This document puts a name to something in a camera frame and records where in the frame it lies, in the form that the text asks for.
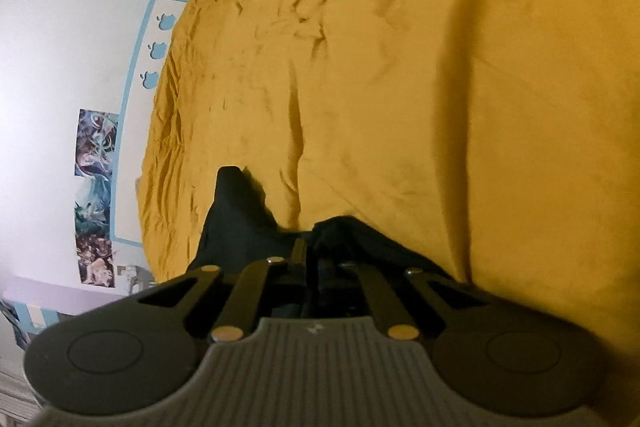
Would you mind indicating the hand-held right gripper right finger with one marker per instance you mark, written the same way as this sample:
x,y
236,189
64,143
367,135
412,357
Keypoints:
x,y
374,292

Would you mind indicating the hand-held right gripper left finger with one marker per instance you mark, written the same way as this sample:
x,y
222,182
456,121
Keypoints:
x,y
299,254

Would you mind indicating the black small garment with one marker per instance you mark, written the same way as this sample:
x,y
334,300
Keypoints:
x,y
235,217

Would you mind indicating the yellow bed blanket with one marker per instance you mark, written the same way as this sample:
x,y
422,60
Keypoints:
x,y
410,82

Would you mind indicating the colourful wall poster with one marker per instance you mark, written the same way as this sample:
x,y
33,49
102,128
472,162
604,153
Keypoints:
x,y
92,207
97,142
95,259

